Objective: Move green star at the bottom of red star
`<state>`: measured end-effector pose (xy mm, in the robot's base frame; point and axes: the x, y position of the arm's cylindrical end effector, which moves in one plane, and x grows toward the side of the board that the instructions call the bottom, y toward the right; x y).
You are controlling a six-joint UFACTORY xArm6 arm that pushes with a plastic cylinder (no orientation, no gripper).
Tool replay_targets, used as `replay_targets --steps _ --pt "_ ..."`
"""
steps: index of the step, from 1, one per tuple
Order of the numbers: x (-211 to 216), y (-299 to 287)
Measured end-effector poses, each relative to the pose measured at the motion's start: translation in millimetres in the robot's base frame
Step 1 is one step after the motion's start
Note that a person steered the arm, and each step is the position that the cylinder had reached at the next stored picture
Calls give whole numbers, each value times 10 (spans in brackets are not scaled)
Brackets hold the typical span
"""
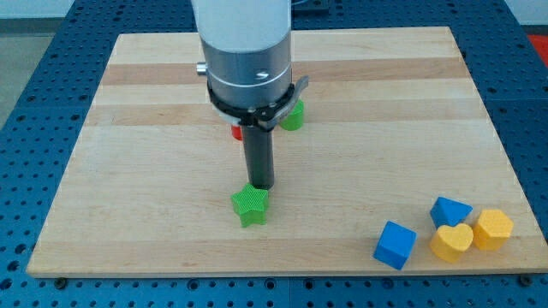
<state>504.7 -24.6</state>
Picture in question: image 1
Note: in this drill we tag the green star block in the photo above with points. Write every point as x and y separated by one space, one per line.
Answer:
251 205

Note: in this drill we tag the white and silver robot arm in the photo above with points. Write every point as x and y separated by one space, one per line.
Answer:
246 44

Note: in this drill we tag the red star block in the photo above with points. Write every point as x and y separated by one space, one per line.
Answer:
236 132

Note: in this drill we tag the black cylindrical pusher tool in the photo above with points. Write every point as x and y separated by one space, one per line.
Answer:
259 157

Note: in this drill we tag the green cylinder block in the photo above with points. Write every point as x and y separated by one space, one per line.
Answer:
295 119

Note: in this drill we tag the wooden board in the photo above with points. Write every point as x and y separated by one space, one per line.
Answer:
393 120

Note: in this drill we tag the blue cube block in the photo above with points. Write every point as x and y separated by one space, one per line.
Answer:
395 245

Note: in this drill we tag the blue triangle block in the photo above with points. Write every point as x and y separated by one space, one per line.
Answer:
449 212

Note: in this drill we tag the yellow heart block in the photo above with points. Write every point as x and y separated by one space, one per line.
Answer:
450 243

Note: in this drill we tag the yellow hexagon block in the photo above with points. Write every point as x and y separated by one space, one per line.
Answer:
492 230

